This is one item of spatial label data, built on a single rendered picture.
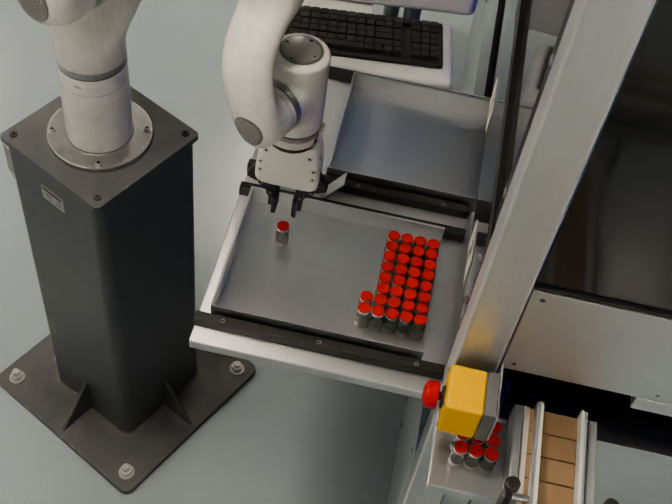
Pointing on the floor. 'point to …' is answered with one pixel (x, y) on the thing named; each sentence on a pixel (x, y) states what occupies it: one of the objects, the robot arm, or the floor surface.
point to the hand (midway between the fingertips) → (285, 200)
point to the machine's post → (540, 190)
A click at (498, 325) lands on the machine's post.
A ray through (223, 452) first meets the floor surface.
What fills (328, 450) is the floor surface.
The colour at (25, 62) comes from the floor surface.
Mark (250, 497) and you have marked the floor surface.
